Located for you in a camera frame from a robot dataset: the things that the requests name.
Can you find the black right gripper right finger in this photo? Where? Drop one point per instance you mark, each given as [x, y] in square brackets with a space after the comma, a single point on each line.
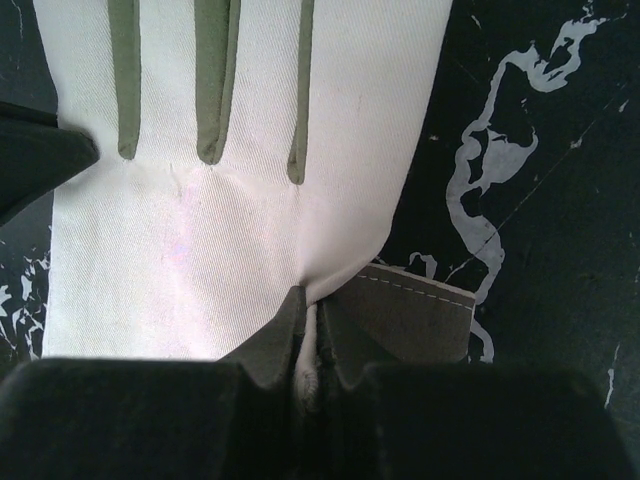
[385, 419]

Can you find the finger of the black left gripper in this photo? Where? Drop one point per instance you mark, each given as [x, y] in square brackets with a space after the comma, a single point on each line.
[37, 156]

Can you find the white glove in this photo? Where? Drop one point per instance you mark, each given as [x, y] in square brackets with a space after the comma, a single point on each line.
[246, 147]

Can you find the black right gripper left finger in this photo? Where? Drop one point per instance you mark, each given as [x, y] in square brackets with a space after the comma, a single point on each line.
[143, 419]

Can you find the grey striped work glove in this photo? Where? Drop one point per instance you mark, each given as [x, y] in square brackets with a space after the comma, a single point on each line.
[416, 319]

